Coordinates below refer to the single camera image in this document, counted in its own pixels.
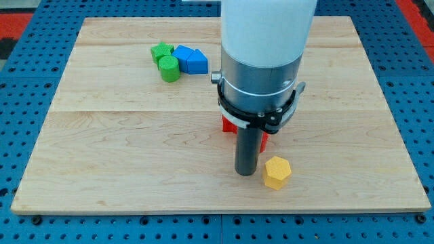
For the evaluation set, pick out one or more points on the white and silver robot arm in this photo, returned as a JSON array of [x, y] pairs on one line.
[[262, 45]]

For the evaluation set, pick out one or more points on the yellow hexagon block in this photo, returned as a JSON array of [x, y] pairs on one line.
[[276, 173]]

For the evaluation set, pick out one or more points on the red block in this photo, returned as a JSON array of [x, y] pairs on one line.
[[227, 126]]

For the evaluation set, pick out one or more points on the wooden board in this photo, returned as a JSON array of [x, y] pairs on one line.
[[117, 140]]

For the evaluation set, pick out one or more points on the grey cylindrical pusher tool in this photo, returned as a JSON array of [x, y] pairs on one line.
[[247, 151]]

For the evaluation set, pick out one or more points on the blue pentagon block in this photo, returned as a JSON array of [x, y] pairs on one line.
[[197, 63]]

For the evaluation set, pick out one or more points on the green cylinder block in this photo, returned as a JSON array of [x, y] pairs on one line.
[[169, 68]]

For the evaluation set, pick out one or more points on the blue cube block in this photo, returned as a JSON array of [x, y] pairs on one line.
[[182, 53]]

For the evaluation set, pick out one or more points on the green star block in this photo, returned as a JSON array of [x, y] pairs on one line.
[[161, 50]]

